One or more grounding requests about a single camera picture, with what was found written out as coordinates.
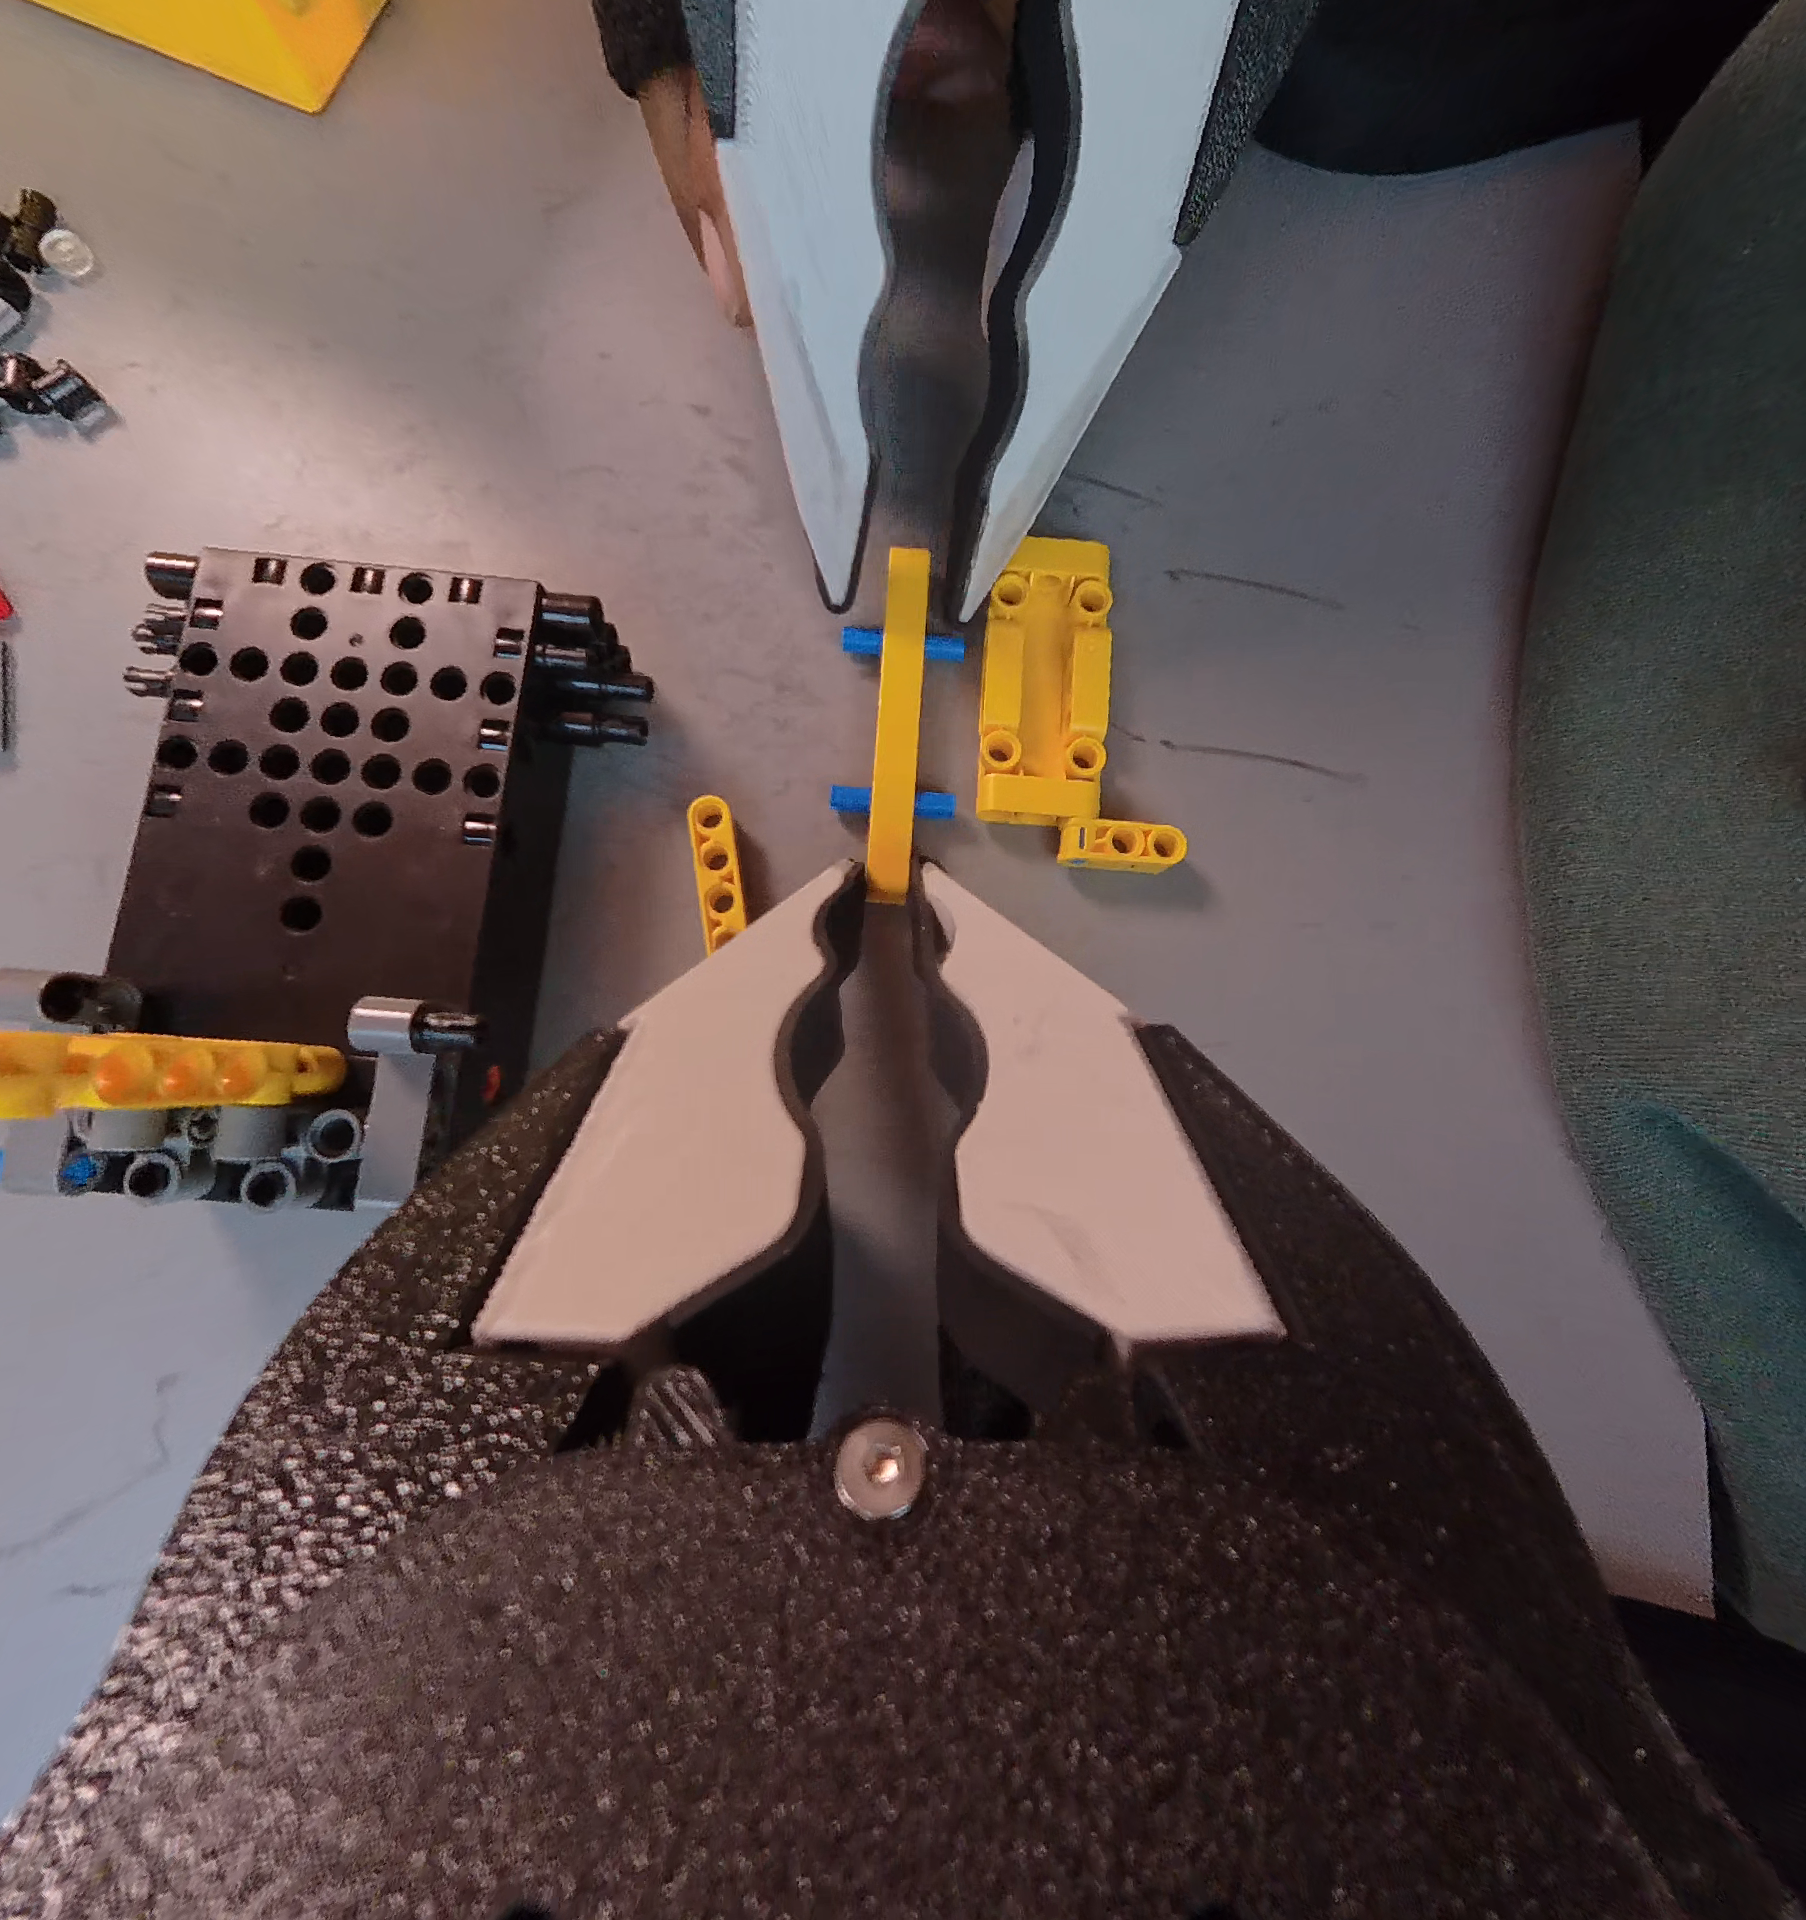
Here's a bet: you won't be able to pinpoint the yellow lego panel brick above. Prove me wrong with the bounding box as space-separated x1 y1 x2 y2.
974 534 1114 826

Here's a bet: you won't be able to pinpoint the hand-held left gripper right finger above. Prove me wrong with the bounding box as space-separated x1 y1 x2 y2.
917 862 1288 1365

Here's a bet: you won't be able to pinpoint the person's dark trousers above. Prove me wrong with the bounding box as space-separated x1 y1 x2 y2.
1603 1589 1806 1920

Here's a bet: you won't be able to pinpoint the person's right hand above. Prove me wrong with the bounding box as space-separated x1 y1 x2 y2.
594 0 758 332

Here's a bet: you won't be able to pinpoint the yellow long lego beam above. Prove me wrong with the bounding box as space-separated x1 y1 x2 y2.
687 795 754 958
861 547 935 911

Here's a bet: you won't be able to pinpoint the yellow short lego beam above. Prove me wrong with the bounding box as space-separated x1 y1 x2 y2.
1057 820 1189 873

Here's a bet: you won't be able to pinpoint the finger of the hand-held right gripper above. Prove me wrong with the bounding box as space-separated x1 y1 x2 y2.
952 0 1243 623
720 0 907 614

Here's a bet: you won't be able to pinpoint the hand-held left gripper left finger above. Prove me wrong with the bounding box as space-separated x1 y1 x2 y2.
471 858 863 1360

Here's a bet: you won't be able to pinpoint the black lego base assembly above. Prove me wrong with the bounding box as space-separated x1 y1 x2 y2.
0 547 656 1216

